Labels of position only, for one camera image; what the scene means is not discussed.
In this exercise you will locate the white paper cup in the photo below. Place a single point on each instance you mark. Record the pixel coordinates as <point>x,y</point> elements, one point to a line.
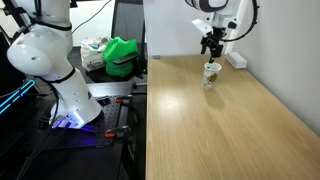
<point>211,78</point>

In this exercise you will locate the black flat device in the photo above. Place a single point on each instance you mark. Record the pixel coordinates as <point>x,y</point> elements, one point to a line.
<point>125,59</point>

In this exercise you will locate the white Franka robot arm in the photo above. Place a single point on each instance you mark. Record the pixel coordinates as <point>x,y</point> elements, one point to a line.
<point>40,50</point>

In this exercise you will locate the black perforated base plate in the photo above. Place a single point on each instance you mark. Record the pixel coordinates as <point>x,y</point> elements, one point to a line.
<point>106,116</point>

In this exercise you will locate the grey table bracket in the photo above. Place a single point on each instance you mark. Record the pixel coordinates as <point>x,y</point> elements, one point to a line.
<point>156,57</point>

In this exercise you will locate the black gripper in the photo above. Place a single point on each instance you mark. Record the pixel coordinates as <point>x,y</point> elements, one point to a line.
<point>216,36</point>

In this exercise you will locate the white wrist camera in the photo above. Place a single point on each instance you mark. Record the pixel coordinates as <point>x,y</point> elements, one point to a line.
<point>202,26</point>

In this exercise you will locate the blue LED light strip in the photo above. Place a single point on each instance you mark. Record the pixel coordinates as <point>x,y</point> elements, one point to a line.
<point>16,96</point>

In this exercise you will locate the white rectangular box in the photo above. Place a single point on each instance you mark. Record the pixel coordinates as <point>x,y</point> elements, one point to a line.
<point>236,60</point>

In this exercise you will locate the white printed bag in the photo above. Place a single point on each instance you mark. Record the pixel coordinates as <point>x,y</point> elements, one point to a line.
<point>91,55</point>

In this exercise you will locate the black office chair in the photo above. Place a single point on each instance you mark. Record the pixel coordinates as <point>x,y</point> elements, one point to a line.
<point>128,20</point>

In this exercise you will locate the black robot stand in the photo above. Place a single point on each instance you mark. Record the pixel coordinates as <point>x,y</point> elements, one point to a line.
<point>83,163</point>

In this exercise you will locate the orange black clamp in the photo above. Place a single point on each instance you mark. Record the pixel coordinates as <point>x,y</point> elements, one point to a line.
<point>123,99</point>
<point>116,132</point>

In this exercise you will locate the green plastic bag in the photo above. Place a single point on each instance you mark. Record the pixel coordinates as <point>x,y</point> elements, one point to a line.
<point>119,50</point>

